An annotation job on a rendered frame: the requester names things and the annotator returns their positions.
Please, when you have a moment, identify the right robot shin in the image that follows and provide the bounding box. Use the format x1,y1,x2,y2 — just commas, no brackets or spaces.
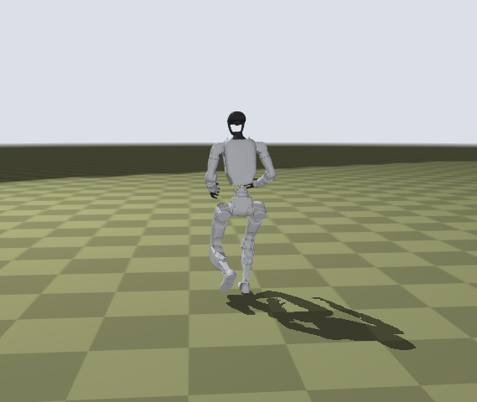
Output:
241,240,254,284

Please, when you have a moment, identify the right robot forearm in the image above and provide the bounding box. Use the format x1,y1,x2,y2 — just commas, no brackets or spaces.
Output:
253,175,274,188

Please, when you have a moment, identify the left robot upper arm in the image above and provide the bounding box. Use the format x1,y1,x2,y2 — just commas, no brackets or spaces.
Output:
205,142,225,183

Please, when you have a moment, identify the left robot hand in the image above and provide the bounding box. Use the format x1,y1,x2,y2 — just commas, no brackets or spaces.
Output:
210,183,220,198

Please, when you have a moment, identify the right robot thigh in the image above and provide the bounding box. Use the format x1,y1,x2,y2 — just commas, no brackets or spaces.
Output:
241,201,266,250

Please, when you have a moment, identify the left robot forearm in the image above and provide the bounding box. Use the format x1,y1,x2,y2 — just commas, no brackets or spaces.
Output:
205,175,218,193

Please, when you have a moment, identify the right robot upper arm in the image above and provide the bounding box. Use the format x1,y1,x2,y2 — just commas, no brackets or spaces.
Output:
255,142,277,180

